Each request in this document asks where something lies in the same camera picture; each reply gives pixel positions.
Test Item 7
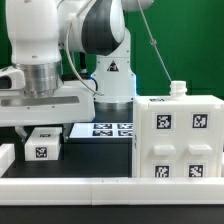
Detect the white AprilTag base plate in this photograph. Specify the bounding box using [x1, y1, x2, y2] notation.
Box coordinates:
[70, 123, 133, 139]

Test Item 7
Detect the white cabinet top block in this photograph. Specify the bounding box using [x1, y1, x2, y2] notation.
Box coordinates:
[25, 127, 62, 161]

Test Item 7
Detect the white cabinet body box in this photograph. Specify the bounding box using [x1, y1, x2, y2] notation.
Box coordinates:
[132, 81, 224, 178]

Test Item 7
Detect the white obstacle fence bar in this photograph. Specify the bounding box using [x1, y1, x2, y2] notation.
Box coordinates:
[0, 178, 224, 206]

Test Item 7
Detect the white cabinet door panel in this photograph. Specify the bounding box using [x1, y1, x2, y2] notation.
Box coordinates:
[182, 106, 219, 178]
[149, 111, 177, 178]

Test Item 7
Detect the white side fence block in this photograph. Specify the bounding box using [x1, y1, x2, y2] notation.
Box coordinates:
[0, 144, 15, 178]

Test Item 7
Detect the black cable bundle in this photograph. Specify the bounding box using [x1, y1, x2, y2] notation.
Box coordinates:
[61, 74, 93, 83]

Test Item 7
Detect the white thin cable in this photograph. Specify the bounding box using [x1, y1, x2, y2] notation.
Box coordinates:
[137, 0, 173, 83]

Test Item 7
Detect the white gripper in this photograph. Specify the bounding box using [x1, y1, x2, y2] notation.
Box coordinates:
[0, 81, 95, 142]

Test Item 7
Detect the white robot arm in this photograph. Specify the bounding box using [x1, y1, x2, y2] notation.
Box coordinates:
[0, 0, 154, 129]

